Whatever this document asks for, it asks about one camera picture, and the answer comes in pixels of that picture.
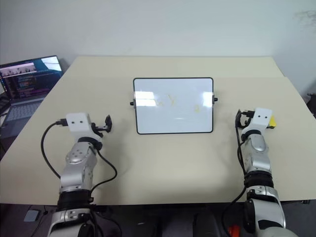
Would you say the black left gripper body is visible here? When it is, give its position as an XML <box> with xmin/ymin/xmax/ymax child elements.
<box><xmin>90</xmin><ymin>121</ymin><xmax>105</xmax><ymax>138</ymax></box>

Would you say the yellow object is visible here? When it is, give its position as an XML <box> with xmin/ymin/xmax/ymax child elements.
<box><xmin>267</xmin><ymin>115</ymin><xmax>277</xmax><ymax>130</ymax></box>

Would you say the small black-framed whiteboard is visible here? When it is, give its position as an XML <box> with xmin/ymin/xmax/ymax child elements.
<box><xmin>129</xmin><ymin>77</ymin><xmax>219</xmax><ymax>136</ymax></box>

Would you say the dark object beside table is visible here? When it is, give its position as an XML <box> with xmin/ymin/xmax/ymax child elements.
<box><xmin>304</xmin><ymin>92</ymin><xmax>316</xmax><ymax>112</ymax></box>

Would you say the open grey laptop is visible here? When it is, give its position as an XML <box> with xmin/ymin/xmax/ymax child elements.
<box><xmin>0</xmin><ymin>55</ymin><xmax>64</xmax><ymax>139</ymax></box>

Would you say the small grey floor pad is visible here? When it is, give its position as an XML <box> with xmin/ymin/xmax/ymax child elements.
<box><xmin>24</xmin><ymin>209</ymin><xmax>41</xmax><ymax>222</ymax></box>

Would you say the small orange object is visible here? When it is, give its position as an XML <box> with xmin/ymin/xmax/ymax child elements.
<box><xmin>228</xmin><ymin>225</ymin><xmax>241</xmax><ymax>237</ymax></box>

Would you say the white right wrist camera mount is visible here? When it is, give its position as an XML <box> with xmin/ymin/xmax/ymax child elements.
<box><xmin>246</xmin><ymin>107</ymin><xmax>274</xmax><ymax>129</ymax></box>

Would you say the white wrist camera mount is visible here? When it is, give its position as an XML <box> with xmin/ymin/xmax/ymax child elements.
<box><xmin>66</xmin><ymin>112</ymin><xmax>93</xmax><ymax>139</ymax></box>
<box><xmin>246</xmin><ymin>107</ymin><xmax>274</xmax><ymax>129</ymax></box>

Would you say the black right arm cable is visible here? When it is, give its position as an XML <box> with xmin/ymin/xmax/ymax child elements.
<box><xmin>221</xmin><ymin>109</ymin><xmax>255</xmax><ymax>237</ymax></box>

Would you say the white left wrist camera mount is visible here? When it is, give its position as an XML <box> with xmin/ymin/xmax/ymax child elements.
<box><xmin>66</xmin><ymin>112</ymin><xmax>93</xmax><ymax>139</ymax></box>

